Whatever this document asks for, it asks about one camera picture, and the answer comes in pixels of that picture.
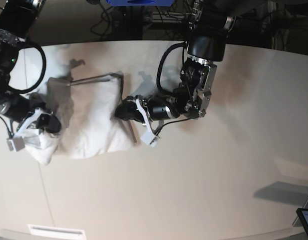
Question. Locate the blue box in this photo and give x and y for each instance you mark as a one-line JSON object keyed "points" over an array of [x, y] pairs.
{"points": [[160, 3]]}

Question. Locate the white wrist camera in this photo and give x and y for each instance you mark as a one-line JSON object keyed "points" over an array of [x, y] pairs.
{"points": [[15, 144], [149, 139]]}

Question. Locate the white T-shirt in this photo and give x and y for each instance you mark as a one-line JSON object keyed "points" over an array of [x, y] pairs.
{"points": [[86, 110]]}

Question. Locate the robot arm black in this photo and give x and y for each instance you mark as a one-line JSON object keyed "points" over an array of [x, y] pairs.
{"points": [[16, 20], [210, 23]]}

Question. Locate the gripper with bracket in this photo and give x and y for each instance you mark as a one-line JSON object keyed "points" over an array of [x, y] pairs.
{"points": [[158, 108], [34, 110]]}

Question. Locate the white label strip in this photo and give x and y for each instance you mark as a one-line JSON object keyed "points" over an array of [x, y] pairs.
{"points": [[56, 232]]}

